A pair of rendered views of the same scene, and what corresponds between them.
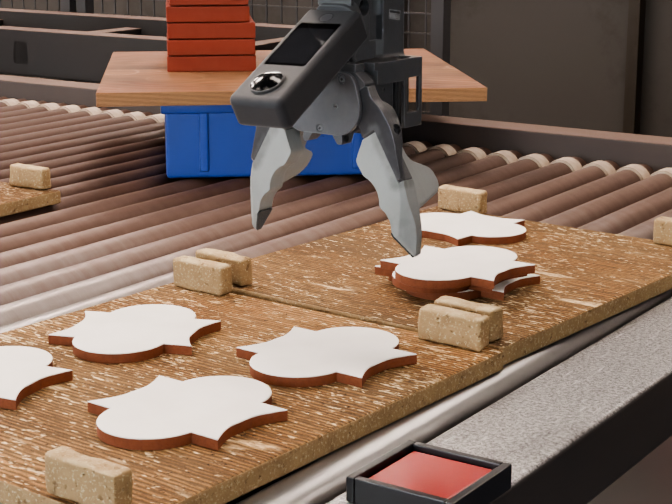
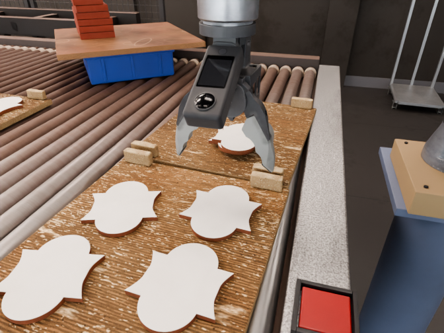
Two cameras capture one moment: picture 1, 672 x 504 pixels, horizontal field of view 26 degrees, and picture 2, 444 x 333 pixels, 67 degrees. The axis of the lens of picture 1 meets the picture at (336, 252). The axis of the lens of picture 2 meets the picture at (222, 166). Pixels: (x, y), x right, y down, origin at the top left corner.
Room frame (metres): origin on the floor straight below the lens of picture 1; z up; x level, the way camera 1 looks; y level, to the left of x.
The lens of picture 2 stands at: (0.65, 0.14, 1.29)
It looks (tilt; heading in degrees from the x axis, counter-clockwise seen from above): 32 degrees down; 342
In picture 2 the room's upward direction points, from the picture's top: straight up
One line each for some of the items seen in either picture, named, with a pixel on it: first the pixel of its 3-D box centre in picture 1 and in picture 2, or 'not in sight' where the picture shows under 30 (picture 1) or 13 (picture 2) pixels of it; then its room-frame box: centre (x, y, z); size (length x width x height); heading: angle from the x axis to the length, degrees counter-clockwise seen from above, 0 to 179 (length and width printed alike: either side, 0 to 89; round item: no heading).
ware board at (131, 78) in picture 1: (280, 74); (123, 37); (2.10, 0.08, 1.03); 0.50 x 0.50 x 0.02; 6
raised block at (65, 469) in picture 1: (87, 480); not in sight; (0.79, 0.14, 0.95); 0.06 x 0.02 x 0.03; 53
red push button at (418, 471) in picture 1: (429, 484); (324, 314); (0.85, -0.06, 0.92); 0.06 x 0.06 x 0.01; 56
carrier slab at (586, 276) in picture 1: (463, 271); (234, 130); (1.36, -0.12, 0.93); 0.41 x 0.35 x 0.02; 141
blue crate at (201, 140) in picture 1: (273, 122); (125, 57); (2.03, 0.09, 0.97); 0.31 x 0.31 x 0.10; 6
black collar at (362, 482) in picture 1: (429, 482); (324, 313); (0.85, -0.06, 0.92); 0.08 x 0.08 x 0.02; 56
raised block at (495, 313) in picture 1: (467, 318); (267, 173); (1.12, -0.11, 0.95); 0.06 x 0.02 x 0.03; 51
